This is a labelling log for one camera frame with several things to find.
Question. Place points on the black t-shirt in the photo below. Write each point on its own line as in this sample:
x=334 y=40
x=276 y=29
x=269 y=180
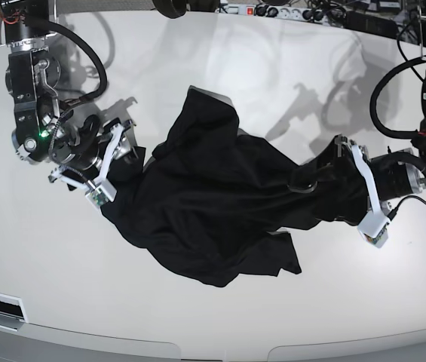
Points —
x=213 y=203

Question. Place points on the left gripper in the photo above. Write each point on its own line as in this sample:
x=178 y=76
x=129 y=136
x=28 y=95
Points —
x=352 y=198

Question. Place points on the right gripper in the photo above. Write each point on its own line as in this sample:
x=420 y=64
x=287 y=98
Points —
x=89 y=152

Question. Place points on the white power strip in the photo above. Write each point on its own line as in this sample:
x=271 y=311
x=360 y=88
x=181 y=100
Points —
x=282 y=12

